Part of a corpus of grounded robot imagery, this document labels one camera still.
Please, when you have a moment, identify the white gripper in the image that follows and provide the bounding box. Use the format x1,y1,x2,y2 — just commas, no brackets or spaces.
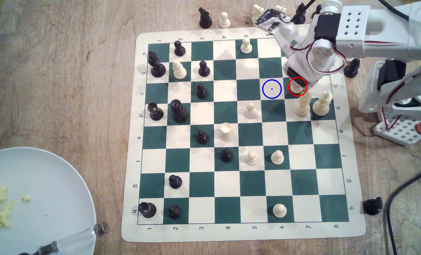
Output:
283,38,345,93

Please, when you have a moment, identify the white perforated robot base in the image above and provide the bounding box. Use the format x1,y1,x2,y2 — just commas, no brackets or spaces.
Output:
373,115,421,146

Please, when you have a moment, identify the green white chess mat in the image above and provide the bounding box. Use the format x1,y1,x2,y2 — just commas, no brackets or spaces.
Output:
121,23,367,243

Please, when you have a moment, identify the white queen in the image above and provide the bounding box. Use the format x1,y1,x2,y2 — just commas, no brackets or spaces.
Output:
293,93,312,117

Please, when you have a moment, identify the white king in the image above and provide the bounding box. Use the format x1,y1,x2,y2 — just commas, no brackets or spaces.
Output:
312,91,333,117

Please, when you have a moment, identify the black bishop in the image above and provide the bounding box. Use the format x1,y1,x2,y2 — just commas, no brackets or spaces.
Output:
293,3,307,25
344,58,361,79

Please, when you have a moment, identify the white rook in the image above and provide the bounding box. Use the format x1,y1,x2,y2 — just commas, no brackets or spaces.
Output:
220,123,234,142

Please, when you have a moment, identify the black knight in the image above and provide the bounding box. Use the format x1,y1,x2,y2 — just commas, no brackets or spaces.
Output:
198,7,213,30
363,197,384,216

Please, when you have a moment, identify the white bishop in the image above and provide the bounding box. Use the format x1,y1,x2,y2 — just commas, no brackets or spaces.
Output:
172,60,188,80

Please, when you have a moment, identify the black queen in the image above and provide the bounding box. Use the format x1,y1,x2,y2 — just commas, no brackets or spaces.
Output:
170,99,190,124

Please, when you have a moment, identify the black king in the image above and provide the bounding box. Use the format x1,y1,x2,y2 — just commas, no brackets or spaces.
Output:
148,51,166,78

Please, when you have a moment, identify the black rook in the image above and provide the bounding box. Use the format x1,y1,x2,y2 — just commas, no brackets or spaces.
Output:
138,202,157,218
147,103,164,121

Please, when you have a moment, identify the pale blue plate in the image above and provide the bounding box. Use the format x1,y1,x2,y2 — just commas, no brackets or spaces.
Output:
0,147,97,255

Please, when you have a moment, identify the camera board on white mount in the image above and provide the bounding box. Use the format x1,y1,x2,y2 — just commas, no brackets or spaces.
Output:
252,8,297,48

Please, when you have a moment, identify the thin black camera cable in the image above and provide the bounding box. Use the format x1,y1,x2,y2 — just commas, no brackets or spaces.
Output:
292,0,411,22

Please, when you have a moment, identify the black power cable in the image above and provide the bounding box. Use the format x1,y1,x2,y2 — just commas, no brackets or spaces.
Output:
386,165,421,255

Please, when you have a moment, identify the clear handled utensil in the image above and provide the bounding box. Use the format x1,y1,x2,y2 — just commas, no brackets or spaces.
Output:
17,221,109,255

